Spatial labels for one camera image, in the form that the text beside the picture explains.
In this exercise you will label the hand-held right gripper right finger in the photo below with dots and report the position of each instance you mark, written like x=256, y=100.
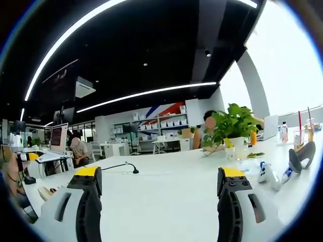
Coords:
x=237, y=201

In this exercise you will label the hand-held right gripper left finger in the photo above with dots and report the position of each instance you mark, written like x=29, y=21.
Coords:
x=75, y=201

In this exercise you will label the wooden cutlery case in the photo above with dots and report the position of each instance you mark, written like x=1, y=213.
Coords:
x=49, y=192

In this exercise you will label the white game controller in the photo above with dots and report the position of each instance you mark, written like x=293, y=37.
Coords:
x=267, y=175

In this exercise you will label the white plant pot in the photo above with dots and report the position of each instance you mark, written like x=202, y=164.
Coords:
x=236, y=146

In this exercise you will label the white office chair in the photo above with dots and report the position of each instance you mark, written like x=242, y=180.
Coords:
x=96, y=148

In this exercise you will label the small blue white tube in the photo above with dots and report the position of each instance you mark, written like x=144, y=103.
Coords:
x=287, y=174

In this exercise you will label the black gooseneck microphone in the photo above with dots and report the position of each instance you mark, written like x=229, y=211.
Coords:
x=126, y=166

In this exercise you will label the orange drink bottle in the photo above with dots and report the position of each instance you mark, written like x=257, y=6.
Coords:
x=253, y=138

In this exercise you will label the computer monitor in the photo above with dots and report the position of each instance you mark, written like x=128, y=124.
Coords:
x=58, y=137

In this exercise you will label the green potted plant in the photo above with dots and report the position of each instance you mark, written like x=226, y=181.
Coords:
x=233, y=123

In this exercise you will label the grey curved headrest stand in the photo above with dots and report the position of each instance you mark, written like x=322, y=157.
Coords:
x=301, y=156

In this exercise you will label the open white laptop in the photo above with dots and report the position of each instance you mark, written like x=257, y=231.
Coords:
x=269, y=127

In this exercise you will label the plastic drink bottle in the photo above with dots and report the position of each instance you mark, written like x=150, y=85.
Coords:
x=284, y=132

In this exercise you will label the black tripod stand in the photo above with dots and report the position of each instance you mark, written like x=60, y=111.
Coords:
x=131, y=138

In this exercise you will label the drink cup with red straw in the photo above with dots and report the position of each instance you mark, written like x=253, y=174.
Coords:
x=310, y=128
x=299, y=136

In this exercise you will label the white desk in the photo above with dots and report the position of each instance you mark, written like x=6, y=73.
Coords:
x=166, y=145

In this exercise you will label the white storage shelf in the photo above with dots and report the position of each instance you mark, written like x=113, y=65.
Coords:
x=151, y=128

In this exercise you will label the white ceiling air conditioner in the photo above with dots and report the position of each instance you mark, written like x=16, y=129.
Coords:
x=85, y=87

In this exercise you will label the long ceiling light strip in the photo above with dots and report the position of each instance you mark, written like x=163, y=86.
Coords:
x=75, y=37
x=146, y=95

